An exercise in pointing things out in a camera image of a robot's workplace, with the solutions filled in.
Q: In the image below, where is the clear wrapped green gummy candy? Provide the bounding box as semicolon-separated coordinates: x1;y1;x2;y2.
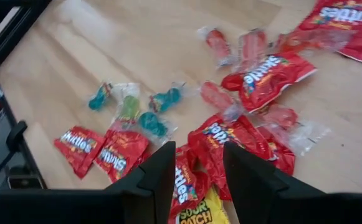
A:
111;82;141;131

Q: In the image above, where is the red Skittles candy bag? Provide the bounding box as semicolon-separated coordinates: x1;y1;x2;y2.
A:
295;0;362;64
93;129;151;184
255;124;297;177
188;114;275;200
220;51;318;113
54;125;107;180
167;145;212;224

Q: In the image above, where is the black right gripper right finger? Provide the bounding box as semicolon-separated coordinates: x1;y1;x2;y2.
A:
223;142;291;224

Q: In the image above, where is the clear wrapped red fish candy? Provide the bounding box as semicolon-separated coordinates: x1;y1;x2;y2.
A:
236;29;269;73
198;26;235;68
257;105;331;157
275;28;355;56
199;80;244;123

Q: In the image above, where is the black table clamp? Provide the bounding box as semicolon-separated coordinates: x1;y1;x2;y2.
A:
5;120;28;153

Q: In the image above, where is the clear wrapped teal gummy candy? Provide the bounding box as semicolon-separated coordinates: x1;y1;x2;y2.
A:
138;111;178;138
88;82;113;111
148;86;184;114

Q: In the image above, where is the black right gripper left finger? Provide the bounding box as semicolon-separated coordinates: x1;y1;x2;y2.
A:
105;141;177;224

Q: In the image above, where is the yellow purple Sour Patch bag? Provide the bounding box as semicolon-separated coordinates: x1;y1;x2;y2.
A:
176;186;231;224

